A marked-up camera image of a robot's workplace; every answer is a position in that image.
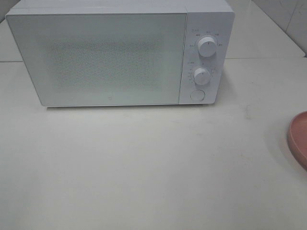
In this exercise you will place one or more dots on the round white door button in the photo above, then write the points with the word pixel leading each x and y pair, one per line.
pixel 197 95

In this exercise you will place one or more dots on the pink round plate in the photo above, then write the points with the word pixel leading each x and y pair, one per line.
pixel 297 138

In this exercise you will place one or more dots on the white microwave door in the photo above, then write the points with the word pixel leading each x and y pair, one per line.
pixel 92 60

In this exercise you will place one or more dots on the lower white timer knob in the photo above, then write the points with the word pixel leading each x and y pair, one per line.
pixel 202 76

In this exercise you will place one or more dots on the white microwave oven body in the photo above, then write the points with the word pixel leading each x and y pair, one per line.
pixel 203 17

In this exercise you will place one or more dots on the upper white power knob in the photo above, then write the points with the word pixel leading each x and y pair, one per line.
pixel 207 46

